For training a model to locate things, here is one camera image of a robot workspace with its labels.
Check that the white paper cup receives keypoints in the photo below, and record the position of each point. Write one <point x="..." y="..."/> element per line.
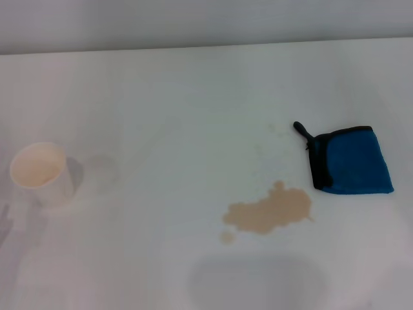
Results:
<point x="53" y="190"/>

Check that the blue rag with black trim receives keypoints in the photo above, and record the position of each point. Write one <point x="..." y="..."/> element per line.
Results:
<point x="355" y="164"/>

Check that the small brown liquid drop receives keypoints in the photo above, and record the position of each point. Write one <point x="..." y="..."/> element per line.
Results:
<point x="227" y="237"/>

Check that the large brown liquid puddle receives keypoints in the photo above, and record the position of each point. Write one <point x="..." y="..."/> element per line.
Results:
<point x="274" y="210"/>

